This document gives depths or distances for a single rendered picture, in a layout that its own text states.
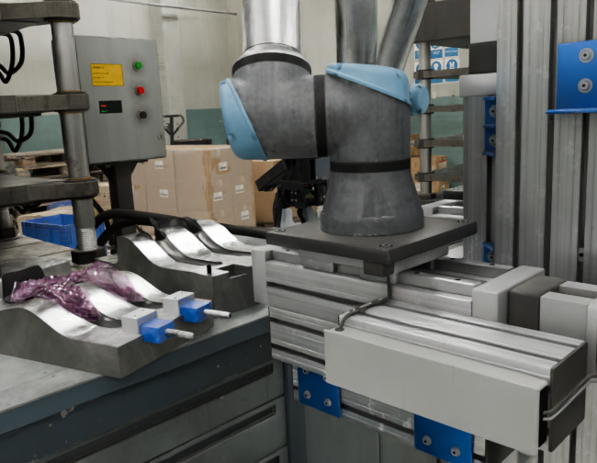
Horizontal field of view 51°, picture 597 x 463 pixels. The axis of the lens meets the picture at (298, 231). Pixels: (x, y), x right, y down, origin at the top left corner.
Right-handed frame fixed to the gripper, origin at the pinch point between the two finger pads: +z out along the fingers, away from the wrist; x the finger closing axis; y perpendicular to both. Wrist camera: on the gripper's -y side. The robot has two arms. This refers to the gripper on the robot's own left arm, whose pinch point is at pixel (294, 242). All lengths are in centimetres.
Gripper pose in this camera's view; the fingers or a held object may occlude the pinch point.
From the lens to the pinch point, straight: 134.8
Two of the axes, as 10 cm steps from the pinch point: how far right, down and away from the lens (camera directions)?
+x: 7.0, -1.8, 6.9
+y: 7.1, 1.1, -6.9
